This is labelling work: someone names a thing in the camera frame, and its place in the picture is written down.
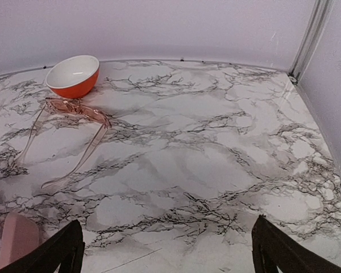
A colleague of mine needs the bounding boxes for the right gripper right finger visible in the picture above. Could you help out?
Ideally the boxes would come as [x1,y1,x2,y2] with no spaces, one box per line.
[251,215,341,273]

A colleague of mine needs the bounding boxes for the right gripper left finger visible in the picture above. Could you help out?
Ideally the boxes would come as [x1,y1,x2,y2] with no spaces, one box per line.
[0,220,85,273]

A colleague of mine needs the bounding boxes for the pink hard glasses case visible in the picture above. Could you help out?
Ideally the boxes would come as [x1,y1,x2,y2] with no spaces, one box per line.
[0,212,40,269]

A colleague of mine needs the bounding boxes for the pink transparent sunglasses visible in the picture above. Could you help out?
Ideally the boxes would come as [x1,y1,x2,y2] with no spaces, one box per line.
[13,97,111,189]

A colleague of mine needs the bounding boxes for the orange white bowl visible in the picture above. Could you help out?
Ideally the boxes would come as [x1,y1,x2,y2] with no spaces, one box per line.
[45,55,100,99]

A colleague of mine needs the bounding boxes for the right aluminium frame post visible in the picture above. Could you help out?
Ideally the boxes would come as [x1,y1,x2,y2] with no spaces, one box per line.
[288,0,335,85]

